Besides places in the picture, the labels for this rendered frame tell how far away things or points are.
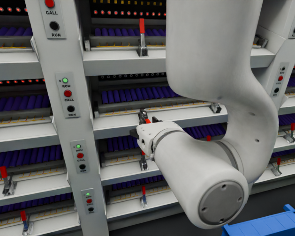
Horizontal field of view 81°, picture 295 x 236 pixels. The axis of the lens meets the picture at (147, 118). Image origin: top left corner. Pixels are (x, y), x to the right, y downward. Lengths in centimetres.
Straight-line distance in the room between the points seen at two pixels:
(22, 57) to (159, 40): 36
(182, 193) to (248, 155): 12
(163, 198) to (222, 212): 60
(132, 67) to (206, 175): 37
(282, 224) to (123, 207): 57
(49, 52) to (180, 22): 36
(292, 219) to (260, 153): 61
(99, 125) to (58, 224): 44
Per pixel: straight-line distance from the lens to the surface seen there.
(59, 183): 68
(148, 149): 35
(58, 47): 48
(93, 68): 49
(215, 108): 65
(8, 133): 61
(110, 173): 66
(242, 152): 29
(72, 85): 49
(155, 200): 83
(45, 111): 60
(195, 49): 17
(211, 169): 22
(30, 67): 51
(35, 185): 71
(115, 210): 81
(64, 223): 83
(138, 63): 50
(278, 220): 85
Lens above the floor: 79
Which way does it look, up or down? 25 degrees down
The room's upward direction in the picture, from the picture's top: straight up
